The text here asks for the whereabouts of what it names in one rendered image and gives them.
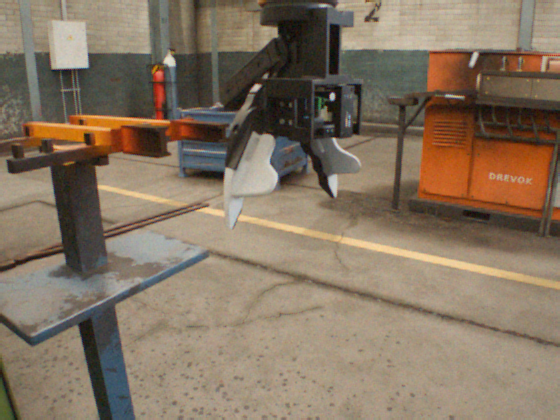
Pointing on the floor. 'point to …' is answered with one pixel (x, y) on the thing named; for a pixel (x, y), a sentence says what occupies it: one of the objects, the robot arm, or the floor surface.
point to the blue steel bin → (289, 153)
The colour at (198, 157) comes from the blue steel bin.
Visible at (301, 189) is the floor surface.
